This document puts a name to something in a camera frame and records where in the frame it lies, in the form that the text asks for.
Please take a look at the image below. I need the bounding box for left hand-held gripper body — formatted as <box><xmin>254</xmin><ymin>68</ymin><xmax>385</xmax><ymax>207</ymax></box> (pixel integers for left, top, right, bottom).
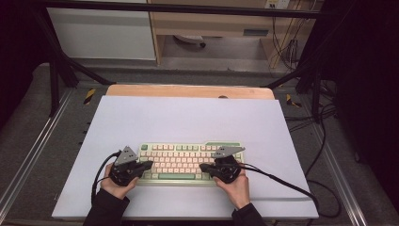
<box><xmin>107</xmin><ymin>145</ymin><xmax>144</xmax><ymax>186</ymax></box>

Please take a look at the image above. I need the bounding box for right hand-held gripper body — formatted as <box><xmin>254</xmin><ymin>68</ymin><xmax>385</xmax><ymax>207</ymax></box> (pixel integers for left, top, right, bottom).
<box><xmin>210</xmin><ymin>145</ymin><xmax>247</xmax><ymax>185</ymax></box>

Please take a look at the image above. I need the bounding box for green and cream mechanical keyboard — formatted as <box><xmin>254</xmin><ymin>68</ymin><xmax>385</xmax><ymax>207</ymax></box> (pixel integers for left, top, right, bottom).
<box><xmin>135</xmin><ymin>141</ymin><xmax>246</xmax><ymax>186</ymax></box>

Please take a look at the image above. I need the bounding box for person's left hand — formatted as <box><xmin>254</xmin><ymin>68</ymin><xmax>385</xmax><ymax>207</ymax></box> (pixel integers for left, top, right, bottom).
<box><xmin>100</xmin><ymin>163</ymin><xmax>139</xmax><ymax>201</ymax></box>

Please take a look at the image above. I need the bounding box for person's right hand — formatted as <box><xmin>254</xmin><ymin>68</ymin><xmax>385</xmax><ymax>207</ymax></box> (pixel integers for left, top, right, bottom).
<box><xmin>213</xmin><ymin>171</ymin><xmax>251</xmax><ymax>211</ymax></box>

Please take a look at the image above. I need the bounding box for yellow black tape strip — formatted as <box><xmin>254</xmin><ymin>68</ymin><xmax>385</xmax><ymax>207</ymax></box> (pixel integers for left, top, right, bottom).
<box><xmin>285</xmin><ymin>93</ymin><xmax>302</xmax><ymax>108</ymax></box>
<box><xmin>83</xmin><ymin>88</ymin><xmax>97</xmax><ymax>105</ymax></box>

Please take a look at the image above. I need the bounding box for light wooden table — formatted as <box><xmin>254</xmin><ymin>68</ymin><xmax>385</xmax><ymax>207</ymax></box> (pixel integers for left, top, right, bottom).
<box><xmin>105</xmin><ymin>84</ymin><xmax>277</xmax><ymax>101</ymax></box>

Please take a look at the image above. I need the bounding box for black metal stand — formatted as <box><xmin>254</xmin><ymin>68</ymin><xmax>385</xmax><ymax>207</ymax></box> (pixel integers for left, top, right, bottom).
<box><xmin>264</xmin><ymin>0</ymin><xmax>357</xmax><ymax>124</ymax></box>
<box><xmin>34</xmin><ymin>6</ymin><xmax>117</xmax><ymax>118</ymax></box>

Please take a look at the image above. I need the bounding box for white chair base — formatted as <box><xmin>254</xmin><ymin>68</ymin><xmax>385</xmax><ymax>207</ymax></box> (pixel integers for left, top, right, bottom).
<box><xmin>173</xmin><ymin>34</ymin><xmax>207</xmax><ymax>49</ymax></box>

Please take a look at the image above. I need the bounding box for grey desk label panel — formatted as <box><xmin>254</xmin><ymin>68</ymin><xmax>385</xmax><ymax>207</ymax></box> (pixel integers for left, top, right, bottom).
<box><xmin>243</xmin><ymin>28</ymin><xmax>270</xmax><ymax>37</ymax></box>

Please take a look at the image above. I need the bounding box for white cabinet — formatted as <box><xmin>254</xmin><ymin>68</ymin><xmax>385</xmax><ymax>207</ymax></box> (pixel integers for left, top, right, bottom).
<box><xmin>47</xmin><ymin>0</ymin><xmax>157</xmax><ymax>61</ymax></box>

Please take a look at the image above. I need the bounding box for light wooden desk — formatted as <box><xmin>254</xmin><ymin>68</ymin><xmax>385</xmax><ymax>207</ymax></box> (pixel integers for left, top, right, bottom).
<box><xmin>147</xmin><ymin>0</ymin><xmax>324</xmax><ymax>69</ymax></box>

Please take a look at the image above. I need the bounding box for black metal crossbar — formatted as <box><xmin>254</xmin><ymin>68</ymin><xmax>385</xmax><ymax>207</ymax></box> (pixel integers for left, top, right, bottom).
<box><xmin>40</xmin><ymin>2</ymin><xmax>324</xmax><ymax>19</ymax></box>

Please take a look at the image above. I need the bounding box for white power outlet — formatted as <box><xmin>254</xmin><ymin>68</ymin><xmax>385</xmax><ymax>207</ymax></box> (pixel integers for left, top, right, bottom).
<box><xmin>263</xmin><ymin>0</ymin><xmax>291</xmax><ymax>9</ymax></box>

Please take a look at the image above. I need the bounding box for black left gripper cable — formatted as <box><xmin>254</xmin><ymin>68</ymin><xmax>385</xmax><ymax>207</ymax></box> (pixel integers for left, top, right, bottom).
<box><xmin>90</xmin><ymin>151</ymin><xmax>121</xmax><ymax>205</ymax></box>

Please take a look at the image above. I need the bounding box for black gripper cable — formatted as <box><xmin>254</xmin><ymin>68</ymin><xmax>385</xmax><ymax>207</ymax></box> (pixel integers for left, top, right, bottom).
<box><xmin>90</xmin><ymin>151</ymin><xmax>121</xmax><ymax>205</ymax></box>
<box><xmin>239</xmin><ymin>163</ymin><xmax>343</xmax><ymax>219</ymax></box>

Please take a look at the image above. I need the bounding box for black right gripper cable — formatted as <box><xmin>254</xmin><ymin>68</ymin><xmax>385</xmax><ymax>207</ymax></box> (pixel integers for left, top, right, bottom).
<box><xmin>239</xmin><ymin>163</ymin><xmax>343</xmax><ymax>219</ymax></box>

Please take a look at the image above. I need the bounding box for aluminium floor rail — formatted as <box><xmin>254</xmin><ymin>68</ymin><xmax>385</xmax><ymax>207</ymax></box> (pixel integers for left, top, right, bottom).
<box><xmin>0</xmin><ymin>89</ymin><xmax>74</xmax><ymax>215</ymax></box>
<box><xmin>309</xmin><ymin>121</ymin><xmax>368</xmax><ymax>226</ymax></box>

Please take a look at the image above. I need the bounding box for black floor cable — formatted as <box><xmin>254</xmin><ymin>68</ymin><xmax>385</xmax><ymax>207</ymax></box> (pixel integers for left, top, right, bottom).
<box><xmin>304</xmin><ymin>103</ymin><xmax>328</xmax><ymax>177</ymax></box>

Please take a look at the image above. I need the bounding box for hanging cable bundle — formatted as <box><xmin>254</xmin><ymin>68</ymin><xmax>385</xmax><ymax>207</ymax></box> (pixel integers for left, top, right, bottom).
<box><xmin>271</xmin><ymin>15</ymin><xmax>310</xmax><ymax>72</ymax></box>

